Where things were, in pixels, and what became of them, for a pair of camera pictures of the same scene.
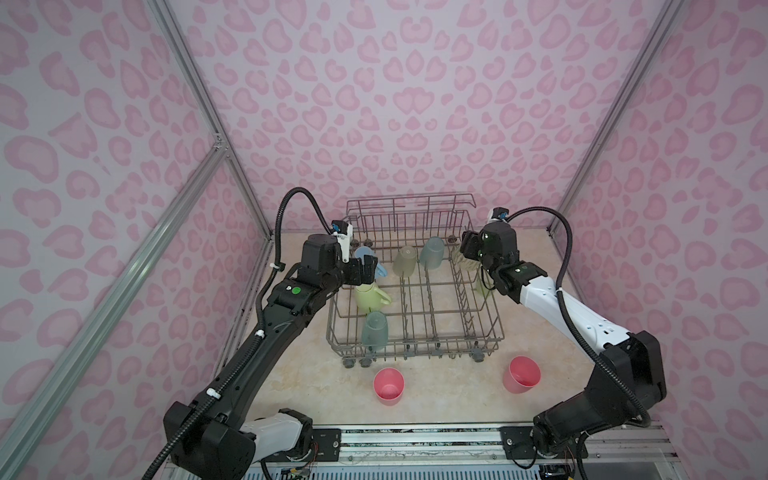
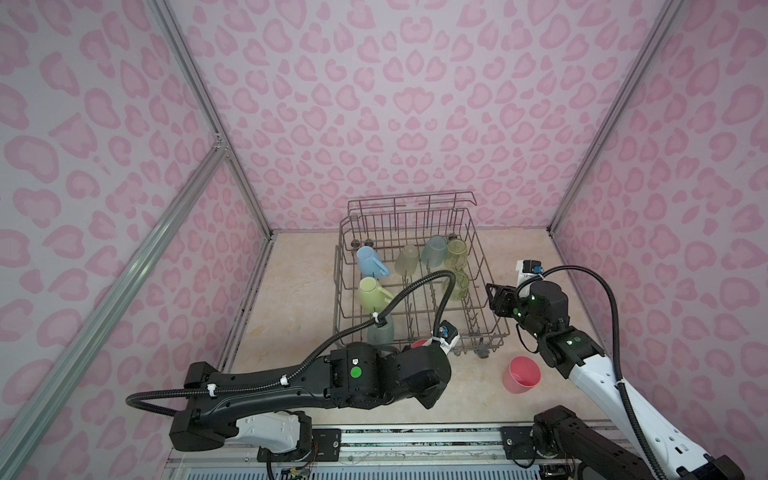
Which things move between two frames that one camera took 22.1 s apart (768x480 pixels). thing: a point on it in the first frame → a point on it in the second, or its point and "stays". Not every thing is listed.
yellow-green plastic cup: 368,297 stays
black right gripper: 469,244 → 504,295
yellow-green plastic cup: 485,284 → 461,285
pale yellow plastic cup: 404,262 stays
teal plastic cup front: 432,253 stays
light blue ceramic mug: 360,252 stays
